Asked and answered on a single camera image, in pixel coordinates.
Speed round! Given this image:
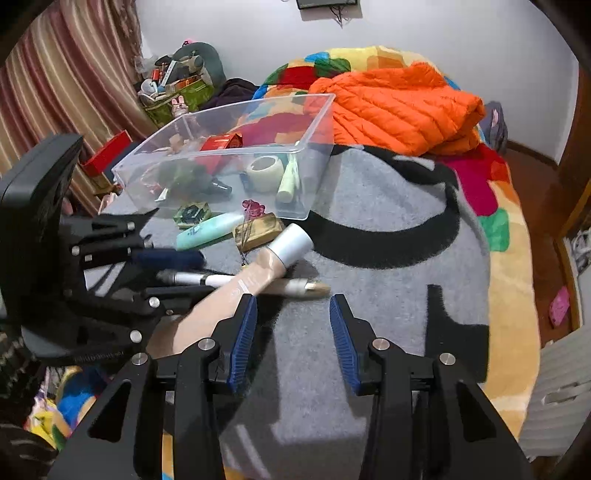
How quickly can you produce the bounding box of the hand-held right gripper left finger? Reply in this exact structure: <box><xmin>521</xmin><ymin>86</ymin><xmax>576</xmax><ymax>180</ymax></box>
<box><xmin>46</xmin><ymin>293</ymin><xmax>258</xmax><ymax>480</ymax></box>

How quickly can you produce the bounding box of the orange down jacket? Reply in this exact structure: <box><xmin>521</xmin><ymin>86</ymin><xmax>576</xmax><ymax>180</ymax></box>
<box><xmin>303</xmin><ymin>61</ymin><xmax>486</xmax><ymax>158</ymax></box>

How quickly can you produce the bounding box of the grey pink cloth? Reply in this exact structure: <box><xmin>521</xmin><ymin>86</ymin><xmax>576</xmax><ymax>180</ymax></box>
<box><xmin>484</xmin><ymin>100</ymin><xmax>509</xmax><ymax>155</ymax></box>

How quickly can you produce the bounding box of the red tea packet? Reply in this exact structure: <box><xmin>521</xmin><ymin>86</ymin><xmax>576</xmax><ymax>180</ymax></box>
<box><xmin>199</xmin><ymin>132</ymin><xmax>244</xmax><ymax>153</ymax></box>

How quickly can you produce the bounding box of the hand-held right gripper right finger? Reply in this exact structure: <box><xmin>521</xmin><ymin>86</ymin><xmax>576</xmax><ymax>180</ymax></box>
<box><xmin>329</xmin><ymin>293</ymin><xmax>536</xmax><ymax>480</ymax></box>

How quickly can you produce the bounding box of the beige stick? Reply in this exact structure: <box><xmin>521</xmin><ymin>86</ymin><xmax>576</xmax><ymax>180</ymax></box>
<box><xmin>272</xmin><ymin>277</ymin><xmax>332</xmax><ymax>298</ymax></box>

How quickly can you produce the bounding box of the pink charm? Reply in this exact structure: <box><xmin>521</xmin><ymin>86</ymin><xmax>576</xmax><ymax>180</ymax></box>
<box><xmin>241</xmin><ymin>199</ymin><xmax>267</xmax><ymax>223</ymax></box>

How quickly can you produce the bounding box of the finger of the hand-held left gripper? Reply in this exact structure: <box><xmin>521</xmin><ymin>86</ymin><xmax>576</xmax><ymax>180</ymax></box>
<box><xmin>65</xmin><ymin>284</ymin><xmax>218</xmax><ymax>344</ymax></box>
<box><xmin>60</xmin><ymin>209</ymin><xmax>207</xmax><ymax>273</ymax></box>

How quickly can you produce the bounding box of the translucent tape roll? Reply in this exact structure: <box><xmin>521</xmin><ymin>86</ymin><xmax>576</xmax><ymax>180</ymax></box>
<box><xmin>245</xmin><ymin>156</ymin><xmax>284</xmax><ymax>191</ymax></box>

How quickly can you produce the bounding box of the striped red curtain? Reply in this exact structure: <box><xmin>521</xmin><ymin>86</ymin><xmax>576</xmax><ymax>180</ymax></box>
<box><xmin>0</xmin><ymin>0</ymin><xmax>154</xmax><ymax>217</ymax></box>

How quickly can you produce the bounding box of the grey black blanket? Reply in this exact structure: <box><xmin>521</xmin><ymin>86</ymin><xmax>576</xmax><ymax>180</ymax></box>
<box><xmin>83</xmin><ymin>143</ymin><xmax>492</xmax><ymax>480</ymax></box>

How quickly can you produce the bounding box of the small green patterned box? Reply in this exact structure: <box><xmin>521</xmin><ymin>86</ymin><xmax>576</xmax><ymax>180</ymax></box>
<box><xmin>174</xmin><ymin>202</ymin><xmax>212</xmax><ymax>230</ymax></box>

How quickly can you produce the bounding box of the white bag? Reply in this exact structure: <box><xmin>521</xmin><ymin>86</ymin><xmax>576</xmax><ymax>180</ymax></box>
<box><xmin>570</xmin><ymin>228</ymin><xmax>591</xmax><ymax>278</ymax></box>

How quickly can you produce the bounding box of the grey neck pillow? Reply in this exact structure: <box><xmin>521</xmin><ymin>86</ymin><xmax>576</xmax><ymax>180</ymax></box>
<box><xmin>173</xmin><ymin>41</ymin><xmax>227</xmax><ymax>93</ymax></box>

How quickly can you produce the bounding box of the dark clothes pile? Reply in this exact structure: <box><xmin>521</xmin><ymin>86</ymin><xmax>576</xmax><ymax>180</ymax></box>
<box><xmin>201</xmin><ymin>78</ymin><xmax>259</xmax><ymax>112</ymax></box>

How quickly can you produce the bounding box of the mint green tube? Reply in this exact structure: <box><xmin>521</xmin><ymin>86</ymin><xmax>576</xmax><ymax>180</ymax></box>
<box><xmin>175</xmin><ymin>211</ymin><xmax>245</xmax><ymax>252</ymax></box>

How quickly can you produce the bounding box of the gold brown packet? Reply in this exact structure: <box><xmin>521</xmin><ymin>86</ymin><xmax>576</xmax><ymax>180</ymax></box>
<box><xmin>233</xmin><ymin>213</ymin><xmax>286</xmax><ymax>252</ymax></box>

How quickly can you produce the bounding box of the white pen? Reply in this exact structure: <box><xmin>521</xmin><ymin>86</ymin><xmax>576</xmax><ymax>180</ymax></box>
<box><xmin>156</xmin><ymin>271</ymin><xmax>238</xmax><ymax>288</ymax></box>

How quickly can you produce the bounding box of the pink floor item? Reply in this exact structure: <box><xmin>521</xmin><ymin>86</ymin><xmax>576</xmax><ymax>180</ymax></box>
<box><xmin>549</xmin><ymin>285</ymin><xmax>571</xmax><ymax>328</ymax></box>

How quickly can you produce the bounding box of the colourful patchwork blanket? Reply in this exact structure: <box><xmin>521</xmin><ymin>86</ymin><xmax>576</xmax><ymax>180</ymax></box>
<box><xmin>28</xmin><ymin>45</ymin><xmax>542</xmax><ymax>480</ymax></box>

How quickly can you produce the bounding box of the green bag of clutter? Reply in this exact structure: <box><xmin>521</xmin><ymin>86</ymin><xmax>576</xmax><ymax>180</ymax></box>
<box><xmin>137</xmin><ymin>53</ymin><xmax>215</xmax><ymax>130</ymax></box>

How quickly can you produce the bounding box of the wooden wardrobe shelf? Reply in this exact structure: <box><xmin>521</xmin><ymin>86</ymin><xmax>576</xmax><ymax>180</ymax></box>
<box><xmin>540</xmin><ymin>60</ymin><xmax>591</xmax><ymax>333</ymax></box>

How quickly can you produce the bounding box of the light green tube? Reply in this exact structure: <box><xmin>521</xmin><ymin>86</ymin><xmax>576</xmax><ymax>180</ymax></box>
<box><xmin>276</xmin><ymin>154</ymin><xmax>302</xmax><ymax>204</ymax></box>

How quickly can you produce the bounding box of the clear plastic storage box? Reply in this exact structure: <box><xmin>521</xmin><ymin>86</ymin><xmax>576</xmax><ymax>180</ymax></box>
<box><xmin>112</xmin><ymin>92</ymin><xmax>336</xmax><ymax>221</ymax></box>

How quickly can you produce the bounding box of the small black wall monitor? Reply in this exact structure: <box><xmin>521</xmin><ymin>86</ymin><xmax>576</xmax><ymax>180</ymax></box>
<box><xmin>295</xmin><ymin>0</ymin><xmax>360</xmax><ymax>11</ymax></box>

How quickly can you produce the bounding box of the beige cosmetic tube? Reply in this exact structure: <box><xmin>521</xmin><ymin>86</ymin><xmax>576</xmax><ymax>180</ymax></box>
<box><xmin>148</xmin><ymin>223</ymin><xmax>315</xmax><ymax>361</ymax></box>

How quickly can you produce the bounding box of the red box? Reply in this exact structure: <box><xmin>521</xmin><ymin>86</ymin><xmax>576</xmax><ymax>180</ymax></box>
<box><xmin>81</xmin><ymin>130</ymin><xmax>132</xmax><ymax>178</ymax></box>

